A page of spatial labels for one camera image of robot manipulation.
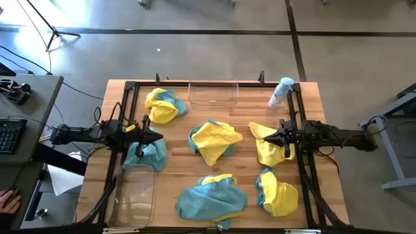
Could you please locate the yellow microfiber towel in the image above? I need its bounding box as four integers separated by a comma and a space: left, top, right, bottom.
198, 174, 243, 223
144, 87, 179, 125
248, 122, 296, 168
259, 171, 299, 218
190, 120, 244, 167

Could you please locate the black desk clamp device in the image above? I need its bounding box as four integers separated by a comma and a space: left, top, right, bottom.
0, 77, 32, 105

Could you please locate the black aluminium table frame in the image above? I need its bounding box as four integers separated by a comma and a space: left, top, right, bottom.
77, 80, 350, 234

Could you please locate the clear plastic basket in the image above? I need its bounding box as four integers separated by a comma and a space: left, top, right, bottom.
187, 79, 241, 107
106, 163, 158, 229

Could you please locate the black flat device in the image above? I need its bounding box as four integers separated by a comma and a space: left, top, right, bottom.
0, 61, 17, 77

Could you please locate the black desk support beam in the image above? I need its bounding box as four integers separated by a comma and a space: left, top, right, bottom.
31, 142, 88, 177

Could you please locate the black computer keyboard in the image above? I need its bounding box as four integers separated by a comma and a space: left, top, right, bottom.
0, 118, 28, 155

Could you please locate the silver metal bracket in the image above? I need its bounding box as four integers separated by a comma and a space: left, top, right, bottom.
284, 228, 322, 234
102, 227, 140, 234

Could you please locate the white paper sheet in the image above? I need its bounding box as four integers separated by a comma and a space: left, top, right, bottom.
47, 151, 85, 197

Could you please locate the light blue Febreze spray bottle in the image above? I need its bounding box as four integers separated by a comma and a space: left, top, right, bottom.
267, 77, 295, 110

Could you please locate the yellow floor cable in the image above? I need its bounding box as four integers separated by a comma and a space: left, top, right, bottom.
16, 0, 53, 75

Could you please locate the person's hand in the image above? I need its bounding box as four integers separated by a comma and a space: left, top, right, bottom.
0, 188, 22, 215

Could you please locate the teal microfiber towel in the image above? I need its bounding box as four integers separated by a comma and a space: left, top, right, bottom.
175, 177, 249, 230
255, 167, 277, 209
158, 89, 189, 117
188, 118, 235, 157
123, 127, 168, 173

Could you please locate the grey metal table frame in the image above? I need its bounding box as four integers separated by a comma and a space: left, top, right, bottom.
358, 83, 416, 191

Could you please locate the black tripod stand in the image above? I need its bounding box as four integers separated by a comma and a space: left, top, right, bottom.
25, 0, 81, 50

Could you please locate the black floor cable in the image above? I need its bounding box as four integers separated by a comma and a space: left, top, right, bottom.
0, 44, 105, 101
0, 54, 34, 75

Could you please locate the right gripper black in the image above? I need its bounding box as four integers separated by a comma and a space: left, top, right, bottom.
263, 119, 303, 159

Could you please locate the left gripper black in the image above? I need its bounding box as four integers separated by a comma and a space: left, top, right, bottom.
125, 113, 164, 158

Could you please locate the grey side desk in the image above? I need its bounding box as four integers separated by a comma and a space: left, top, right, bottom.
0, 73, 64, 230

